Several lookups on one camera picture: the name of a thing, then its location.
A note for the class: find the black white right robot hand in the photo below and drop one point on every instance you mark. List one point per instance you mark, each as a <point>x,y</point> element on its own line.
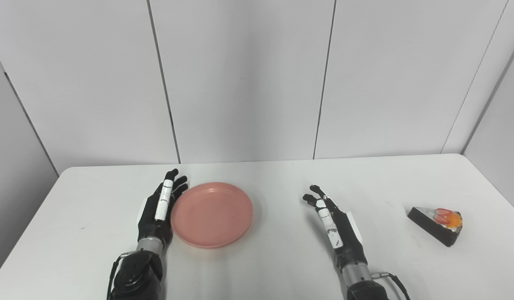
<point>344,237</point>

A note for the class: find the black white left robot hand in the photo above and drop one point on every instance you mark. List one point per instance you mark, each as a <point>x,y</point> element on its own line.
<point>155,218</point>

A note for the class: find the pink round plate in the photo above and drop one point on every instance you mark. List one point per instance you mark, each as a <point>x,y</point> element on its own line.
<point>211,214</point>

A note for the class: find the chocolate cake slice with fruit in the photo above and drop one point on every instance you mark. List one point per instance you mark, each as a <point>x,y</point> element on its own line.
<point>430,223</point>

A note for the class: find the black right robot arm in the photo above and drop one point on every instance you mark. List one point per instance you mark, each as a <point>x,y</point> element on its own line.
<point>365,289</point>

